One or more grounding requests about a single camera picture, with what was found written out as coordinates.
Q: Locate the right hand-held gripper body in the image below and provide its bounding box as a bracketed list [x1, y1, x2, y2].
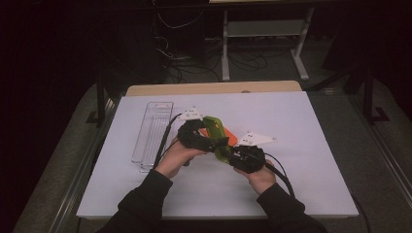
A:
[233, 130, 277, 174]

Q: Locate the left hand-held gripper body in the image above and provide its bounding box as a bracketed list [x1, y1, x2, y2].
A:
[177, 106, 212, 153]

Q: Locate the orange phone case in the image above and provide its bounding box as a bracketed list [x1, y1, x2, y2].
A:
[198, 126, 239, 147]

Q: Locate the green patterned phone case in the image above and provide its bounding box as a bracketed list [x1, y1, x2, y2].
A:
[202, 116, 235, 164]

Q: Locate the clear plastic container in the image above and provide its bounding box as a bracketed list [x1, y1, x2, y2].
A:
[130, 101, 175, 174]

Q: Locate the person's right hand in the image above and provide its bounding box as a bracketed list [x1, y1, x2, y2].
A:
[233, 160, 277, 196]

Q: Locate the person's left hand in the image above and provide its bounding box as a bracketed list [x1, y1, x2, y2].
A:
[154, 135, 208, 180]

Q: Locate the wooden table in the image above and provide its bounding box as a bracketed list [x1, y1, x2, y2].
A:
[125, 80, 303, 97]

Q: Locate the person's torso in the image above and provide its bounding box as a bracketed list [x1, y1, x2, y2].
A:
[159, 216, 271, 233]

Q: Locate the black metal stand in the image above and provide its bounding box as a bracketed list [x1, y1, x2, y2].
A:
[361, 63, 392, 126]
[86, 68, 114, 128]

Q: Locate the left hand-held gripper cable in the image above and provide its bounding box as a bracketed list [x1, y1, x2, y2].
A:
[152, 113, 183, 170]

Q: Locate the hand-held gripper cable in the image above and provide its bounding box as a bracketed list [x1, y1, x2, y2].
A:
[262, 151, 296, 199]
[152, 113, 183, 170]

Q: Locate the right hand-held gripper cable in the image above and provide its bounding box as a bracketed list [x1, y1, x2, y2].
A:
[262, 151, 296, 199]

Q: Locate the tangle of floor cables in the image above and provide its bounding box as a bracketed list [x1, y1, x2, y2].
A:
[154, 35, 294, 83]

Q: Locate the white metal desk frame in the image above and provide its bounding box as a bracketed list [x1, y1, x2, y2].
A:
[221, 7, 316, 82]

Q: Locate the metal floor rail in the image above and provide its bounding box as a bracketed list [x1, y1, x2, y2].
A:
[48, 96, 121, 233]
[348, 93, 412, 202]

